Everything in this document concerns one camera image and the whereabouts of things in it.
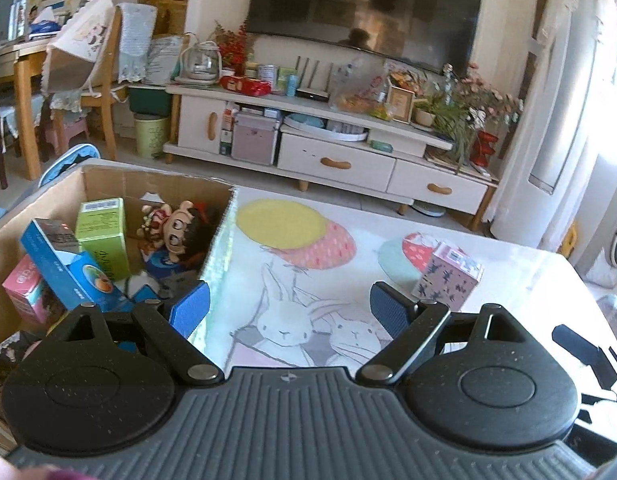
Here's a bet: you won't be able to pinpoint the red berry bouquet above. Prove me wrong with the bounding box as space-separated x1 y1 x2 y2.
213 20 254 76

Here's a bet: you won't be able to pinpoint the long blue carton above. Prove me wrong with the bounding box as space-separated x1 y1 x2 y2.
20 218 135 314

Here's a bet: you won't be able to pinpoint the pale green trash bin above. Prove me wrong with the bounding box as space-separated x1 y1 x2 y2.
134 114 170 158

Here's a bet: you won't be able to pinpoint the olive green medicine box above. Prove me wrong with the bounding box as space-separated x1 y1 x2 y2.
76 197 132 281

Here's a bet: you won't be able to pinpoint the white bathroom scale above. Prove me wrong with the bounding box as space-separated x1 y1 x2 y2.
413 200 446 218

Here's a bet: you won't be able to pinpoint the pink plastic stool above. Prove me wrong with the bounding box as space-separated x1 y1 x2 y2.
43 120 89 161

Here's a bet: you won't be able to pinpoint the wooden picture frame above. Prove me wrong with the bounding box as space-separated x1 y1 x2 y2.
387 84 415 123

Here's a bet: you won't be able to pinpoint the pale lace chair cover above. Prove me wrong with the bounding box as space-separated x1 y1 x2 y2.
117 2 158 83

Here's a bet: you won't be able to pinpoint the black flat television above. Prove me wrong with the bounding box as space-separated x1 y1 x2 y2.
246 0 486 73

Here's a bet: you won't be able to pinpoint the white curtain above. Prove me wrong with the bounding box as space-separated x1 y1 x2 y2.
491 0 554 241

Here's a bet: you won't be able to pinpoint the black antenna router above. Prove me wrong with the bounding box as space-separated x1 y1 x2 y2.
294 57 334 101

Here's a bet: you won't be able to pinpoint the small blue box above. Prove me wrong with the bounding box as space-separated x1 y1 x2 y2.
132 284 164 306

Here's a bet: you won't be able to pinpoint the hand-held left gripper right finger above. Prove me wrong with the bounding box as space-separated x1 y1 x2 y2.
355 281 539 387

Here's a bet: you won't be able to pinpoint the light wooden chair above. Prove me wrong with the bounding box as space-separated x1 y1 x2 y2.
48 5 126 161

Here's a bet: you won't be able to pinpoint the dark picture box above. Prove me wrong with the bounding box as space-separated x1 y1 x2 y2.
0 331 42 390

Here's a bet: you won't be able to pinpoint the round blue white tray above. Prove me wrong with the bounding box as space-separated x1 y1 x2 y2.
282 112 369 143

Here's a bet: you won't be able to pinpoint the white standing air conditioner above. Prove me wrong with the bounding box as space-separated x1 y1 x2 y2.
528 0 601 196

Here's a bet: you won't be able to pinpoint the dark green bin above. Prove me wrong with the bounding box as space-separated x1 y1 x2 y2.
128 85 172 116

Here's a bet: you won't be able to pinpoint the silver metal case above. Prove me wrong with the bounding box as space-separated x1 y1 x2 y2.
232 110 280 166

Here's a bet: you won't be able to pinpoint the green potted plant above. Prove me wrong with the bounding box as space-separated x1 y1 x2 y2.
413 95 469 171

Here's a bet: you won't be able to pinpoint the red snack packet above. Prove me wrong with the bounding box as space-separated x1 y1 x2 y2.
219 75 272 97

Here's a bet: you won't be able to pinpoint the white printed bag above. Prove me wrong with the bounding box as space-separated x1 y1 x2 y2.
146 34 189 85

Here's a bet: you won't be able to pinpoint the pink patterned small box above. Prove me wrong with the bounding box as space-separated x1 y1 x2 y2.
411 241 485 314

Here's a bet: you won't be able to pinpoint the green print cardboard box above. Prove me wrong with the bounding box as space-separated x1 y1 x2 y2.
0 158 239 453

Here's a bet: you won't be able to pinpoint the clear plastic bag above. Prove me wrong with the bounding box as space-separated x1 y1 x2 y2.
328 57 389 113

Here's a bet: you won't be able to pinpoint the cartoon girl doll figure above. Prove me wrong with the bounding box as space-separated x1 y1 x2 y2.
137 200 222 267

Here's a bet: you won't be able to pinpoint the pink artificial flowers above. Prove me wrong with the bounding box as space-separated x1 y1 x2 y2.
443 62 524 131

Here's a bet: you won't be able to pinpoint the light wooden dining table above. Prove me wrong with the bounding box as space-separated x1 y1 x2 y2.
0 40 49 181

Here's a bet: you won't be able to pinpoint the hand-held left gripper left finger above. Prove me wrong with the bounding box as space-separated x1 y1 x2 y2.
47 280 225 387

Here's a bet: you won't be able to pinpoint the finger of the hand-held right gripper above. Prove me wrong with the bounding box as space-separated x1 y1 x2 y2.
552 324 617 391

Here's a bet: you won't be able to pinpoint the glass electric kettle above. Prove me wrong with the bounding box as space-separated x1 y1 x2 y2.
181 42 224 83

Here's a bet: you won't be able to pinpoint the red vase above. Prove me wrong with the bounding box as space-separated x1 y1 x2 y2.
471 130 499 167

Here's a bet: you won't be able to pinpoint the white television cabinet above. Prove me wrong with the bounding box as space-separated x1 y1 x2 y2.
163 82 499 216

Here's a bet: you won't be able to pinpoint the small pink carton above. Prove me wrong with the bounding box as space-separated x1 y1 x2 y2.
2 254 65 326

